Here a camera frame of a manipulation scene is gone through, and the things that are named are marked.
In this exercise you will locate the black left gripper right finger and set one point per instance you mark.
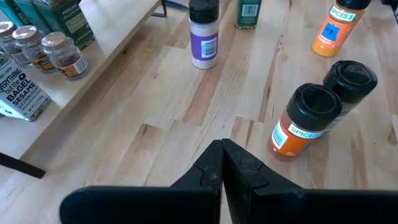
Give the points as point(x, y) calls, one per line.
point(295, 208)

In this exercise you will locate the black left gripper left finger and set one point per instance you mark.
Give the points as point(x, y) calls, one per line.
point(155, 205)

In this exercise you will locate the dark orange chili powder jar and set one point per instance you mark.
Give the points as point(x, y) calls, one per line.
point(298, 137)

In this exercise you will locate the yellow-green thyme spice jar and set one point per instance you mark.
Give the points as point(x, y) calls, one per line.
point(351, 81)

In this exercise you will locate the purple-label black-lid spice jar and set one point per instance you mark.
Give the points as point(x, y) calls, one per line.
point(203, 40)

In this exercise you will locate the small cork-lid glass jar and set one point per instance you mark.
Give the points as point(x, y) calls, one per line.
point(34, 53)
point(9, 46)
point(65, 59)

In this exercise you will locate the white-lid bagel seasoning jar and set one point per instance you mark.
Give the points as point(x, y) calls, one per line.
point(21, 93)

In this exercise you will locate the light orange spice jar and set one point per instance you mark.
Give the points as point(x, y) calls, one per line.
point(334, 37)

